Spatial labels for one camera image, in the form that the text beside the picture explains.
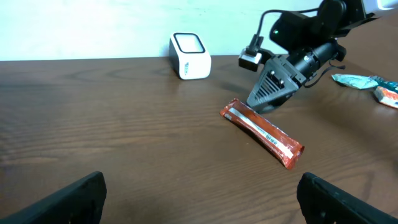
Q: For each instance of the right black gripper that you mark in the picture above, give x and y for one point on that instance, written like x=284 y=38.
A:
x=281 y=77

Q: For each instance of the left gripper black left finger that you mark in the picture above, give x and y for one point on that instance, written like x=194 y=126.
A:
x=79 y=202

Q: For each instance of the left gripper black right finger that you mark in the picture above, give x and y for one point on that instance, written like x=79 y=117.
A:
x=322 y=203

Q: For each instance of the red chocolate bar wrapper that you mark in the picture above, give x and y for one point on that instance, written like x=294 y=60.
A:
x=277 y=142

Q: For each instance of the teal wet wipes pack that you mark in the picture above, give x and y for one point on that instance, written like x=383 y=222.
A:
x=355 y=81

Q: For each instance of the orange tissue pack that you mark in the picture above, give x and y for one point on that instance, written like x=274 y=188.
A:
x=386 y=97

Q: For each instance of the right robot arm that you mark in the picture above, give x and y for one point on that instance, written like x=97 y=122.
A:
x=310 y=41

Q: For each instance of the white barcode scanner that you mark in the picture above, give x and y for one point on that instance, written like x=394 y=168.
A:
x=188 y=56

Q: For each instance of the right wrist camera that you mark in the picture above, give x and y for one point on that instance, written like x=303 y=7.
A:
x=249 y=62

